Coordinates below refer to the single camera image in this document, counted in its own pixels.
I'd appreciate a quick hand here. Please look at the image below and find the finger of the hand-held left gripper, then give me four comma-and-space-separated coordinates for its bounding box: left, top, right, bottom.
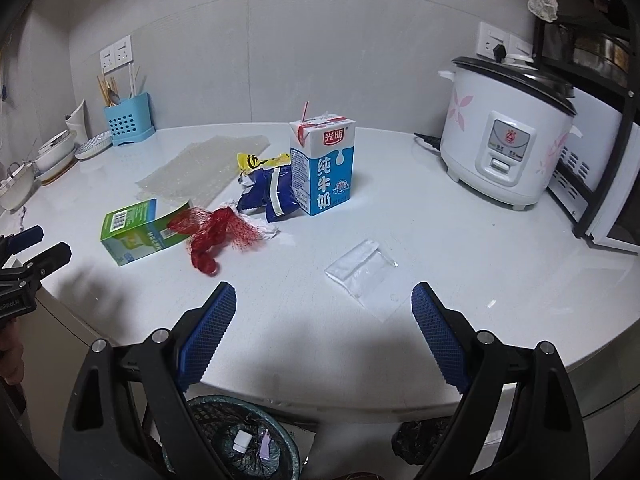
0, 226, 45, 261
15, 241, 72, 281

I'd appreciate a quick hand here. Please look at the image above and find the black plastic bag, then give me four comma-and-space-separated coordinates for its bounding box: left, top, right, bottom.
391, 417, 451, 471

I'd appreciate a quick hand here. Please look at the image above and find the beige base cabinet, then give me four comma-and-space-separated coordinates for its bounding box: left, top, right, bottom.
15, 282, 640, 480

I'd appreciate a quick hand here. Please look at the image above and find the green cardboard box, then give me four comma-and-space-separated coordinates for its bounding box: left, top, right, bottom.
101, 199, 193, 266

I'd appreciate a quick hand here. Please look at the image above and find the blue and white milk carton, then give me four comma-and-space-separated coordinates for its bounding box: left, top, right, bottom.
290, 111, 357, 217

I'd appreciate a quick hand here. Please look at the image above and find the bundle of wooden chopsticks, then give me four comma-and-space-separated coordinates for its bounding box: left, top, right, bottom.
96, 75, 118, 107

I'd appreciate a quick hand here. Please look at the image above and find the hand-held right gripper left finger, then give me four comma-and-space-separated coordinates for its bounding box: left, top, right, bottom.
59, 281, 237, 480

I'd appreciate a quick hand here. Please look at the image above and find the blue snack wrapper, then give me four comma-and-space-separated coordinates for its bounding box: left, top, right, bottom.
236, 164, 301, 223

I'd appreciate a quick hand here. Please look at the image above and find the red striped drinking straw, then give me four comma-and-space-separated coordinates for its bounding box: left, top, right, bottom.
295, 101, 312, 146

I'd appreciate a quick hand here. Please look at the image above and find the stack of white bowls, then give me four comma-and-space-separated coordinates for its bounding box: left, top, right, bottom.
34, 130, 76, 173

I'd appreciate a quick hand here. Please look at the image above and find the green mesh trash bin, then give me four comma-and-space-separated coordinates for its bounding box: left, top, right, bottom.
185, 395, 301, 480

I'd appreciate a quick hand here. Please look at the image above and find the clear plastic bag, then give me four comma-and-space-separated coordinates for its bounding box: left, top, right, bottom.
324, 239, 401, 323

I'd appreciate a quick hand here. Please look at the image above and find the person's left hand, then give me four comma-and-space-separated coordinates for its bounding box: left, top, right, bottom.
0, 317, 26, 387

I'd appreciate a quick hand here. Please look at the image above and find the white rice cooker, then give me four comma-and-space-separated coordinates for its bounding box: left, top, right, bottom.
439, 55, 583, 211

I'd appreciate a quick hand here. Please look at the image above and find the patterned plate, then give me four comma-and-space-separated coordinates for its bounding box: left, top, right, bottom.
75, 130, 113, 161

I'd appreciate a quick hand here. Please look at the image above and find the blue utensil holder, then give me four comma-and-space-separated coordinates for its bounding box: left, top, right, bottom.
104, 92, 156, 147

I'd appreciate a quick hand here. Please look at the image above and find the white microwave oven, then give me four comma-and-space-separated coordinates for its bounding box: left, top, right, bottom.
547, 85, 640, 253

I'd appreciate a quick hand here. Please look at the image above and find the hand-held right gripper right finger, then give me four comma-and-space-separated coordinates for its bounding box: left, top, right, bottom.
411, 281, 591, 480

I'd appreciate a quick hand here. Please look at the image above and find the metal pot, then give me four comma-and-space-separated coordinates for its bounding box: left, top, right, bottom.
570, 35, 631, 86

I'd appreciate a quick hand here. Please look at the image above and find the red crumpled wrapper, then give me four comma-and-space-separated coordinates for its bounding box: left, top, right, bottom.
167, 206, 266, 276

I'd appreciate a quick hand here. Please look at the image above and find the white jug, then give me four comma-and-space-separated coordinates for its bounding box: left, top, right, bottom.
65, 100, 88, 136

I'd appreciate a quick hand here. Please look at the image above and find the clear bubble wrap sheet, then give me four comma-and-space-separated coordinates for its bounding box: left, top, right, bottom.
135, 134, 271, 208

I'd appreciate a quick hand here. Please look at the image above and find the yellow snack wrapper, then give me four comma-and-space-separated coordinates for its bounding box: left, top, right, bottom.
235, 152, 292, 173

